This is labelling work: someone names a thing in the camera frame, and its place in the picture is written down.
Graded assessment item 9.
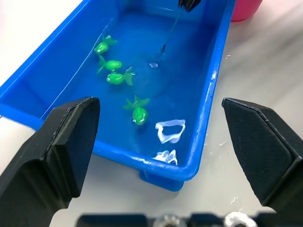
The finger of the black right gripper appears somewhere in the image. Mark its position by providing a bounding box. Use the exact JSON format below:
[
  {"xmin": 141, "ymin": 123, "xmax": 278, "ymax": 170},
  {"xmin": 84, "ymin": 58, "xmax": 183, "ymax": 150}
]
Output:
[
  {"xmin": 178, "ymin": 0, "xmax": 190, "ymax": 12},
  {"xmin": 188, "ymin": 0, "xmax": 202, "ymax": 12}
]

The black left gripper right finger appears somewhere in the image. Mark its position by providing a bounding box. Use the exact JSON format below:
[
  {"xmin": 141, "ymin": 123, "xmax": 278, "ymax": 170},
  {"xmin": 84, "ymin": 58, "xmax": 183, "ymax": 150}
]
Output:
[{"xmin": 222, "ymin": 97, "xmax": 303, "ymax": 227}]

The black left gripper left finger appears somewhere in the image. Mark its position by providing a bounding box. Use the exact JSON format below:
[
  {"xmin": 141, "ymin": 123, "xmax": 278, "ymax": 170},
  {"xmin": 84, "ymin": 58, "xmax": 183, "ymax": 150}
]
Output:
[{"xmin": 0, "ymin": 96, "xmax": 100, "ymax": 227}]

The blue-rimmed small fishing net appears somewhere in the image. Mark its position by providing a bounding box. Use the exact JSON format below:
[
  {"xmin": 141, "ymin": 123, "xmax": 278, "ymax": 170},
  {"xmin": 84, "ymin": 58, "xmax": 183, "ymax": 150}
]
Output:
[{"xmin": 134, "ymin": 6, "xmax": 187, "ymax": 101}]

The green toy fish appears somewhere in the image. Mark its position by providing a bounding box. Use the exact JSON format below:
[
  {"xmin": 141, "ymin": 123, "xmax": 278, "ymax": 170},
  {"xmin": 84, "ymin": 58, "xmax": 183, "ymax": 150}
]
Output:
[
  {"xmin": 94, "ymin": 35, "xmax": 118, "ymax": 56},
  {"xmin": 96, "ymin": 55, "xmax": 124, "ymax": 74},
  {"xmin": 123, "ymin": 95, "xmax": 151, "ymax": 126},
  {"xmin": 106, "ymin": 67, "xmax": 136, "ymax": 86}
]

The pink plastic bucket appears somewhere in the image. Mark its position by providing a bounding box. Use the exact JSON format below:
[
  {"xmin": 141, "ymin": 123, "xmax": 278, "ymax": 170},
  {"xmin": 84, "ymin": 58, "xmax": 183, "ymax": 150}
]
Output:
[{"xmin": 231, "ymin": 0, "xmax": 263, "ymax": 22}]

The blue plastic tub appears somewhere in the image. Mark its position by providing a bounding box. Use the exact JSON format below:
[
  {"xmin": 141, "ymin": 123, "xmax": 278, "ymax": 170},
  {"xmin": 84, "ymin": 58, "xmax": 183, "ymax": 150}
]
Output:
[{"xmin": 0, "ymin": 0, "xmax": 235, "ymax": 192}]

